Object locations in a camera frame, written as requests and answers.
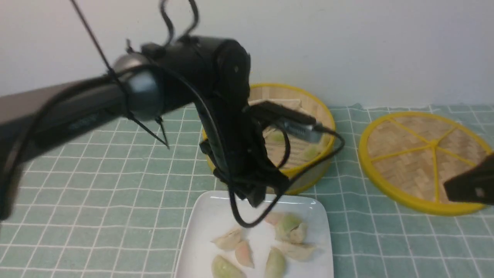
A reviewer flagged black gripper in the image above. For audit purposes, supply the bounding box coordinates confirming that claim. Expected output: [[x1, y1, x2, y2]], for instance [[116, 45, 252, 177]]
[[199, 97, 290, 208]]

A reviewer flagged pink dumpling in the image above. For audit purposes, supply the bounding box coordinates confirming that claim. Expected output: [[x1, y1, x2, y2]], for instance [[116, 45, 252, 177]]
[[235, 241, 254, 269]]

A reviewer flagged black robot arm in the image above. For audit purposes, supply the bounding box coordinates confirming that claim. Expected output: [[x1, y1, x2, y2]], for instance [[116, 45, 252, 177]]
[[1, 36, 290, 227]]

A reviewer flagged pink dumpling plate top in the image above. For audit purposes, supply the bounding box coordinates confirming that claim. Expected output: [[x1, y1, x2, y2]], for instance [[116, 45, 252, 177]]
[[264, 212, 284, 226]]

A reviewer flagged green white dumpling plate top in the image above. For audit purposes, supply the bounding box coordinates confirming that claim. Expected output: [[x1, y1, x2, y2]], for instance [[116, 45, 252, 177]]
[[275, 213, 308, 244]]

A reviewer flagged white square plate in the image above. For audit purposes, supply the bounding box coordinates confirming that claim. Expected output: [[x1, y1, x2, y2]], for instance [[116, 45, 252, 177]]
[[174, 191, 335, 278]]

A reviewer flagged beige dumpling on plate left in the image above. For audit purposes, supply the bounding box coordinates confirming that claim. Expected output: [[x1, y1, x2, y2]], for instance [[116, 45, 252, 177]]
[[211, 227, 243, 251]]

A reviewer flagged beige dumpling plate right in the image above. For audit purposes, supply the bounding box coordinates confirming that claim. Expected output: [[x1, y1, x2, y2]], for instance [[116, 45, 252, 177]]
[[276, 242, 316, 262]]

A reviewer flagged green dumpling plate bottom centre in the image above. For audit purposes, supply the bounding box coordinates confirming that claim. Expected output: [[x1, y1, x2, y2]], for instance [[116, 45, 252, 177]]
[[264, 247, 286, 278]]

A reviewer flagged green dumpling plate bottom left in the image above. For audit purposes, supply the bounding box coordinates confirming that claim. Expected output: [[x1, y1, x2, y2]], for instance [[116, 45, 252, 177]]
[[211, 255, 247, 278]]

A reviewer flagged yellow rimmed bamboo steamer basket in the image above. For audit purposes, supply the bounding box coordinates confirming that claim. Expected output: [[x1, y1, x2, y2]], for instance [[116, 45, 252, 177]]
[[200, 84, 344, 199]]

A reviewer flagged green dumpling left in steamer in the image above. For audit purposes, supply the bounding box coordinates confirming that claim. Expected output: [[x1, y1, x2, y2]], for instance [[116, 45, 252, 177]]
[[267, 131, 284, 143]]

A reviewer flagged green checkered tablecloth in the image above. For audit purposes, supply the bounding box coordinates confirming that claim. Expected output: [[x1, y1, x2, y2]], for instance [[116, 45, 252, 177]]
[[0, 105, 493, 278]]

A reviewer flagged yellow rimmed woven steamer lid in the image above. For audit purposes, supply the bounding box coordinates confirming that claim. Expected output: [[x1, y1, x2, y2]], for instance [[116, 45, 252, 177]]
[[358, 111, 492, 216]]

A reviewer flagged green dumpling at steamer wall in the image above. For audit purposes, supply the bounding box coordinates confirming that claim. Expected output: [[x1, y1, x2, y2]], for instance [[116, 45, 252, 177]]
[[301, 134, 331, 161]]

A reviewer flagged wrist camera with grey plug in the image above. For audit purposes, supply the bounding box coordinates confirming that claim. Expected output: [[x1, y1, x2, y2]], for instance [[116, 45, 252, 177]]
[[247, 101, 323, 143]]

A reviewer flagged black cable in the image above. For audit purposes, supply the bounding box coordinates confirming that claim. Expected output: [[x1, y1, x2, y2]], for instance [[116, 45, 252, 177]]
[[8, 0, 346, 228]]

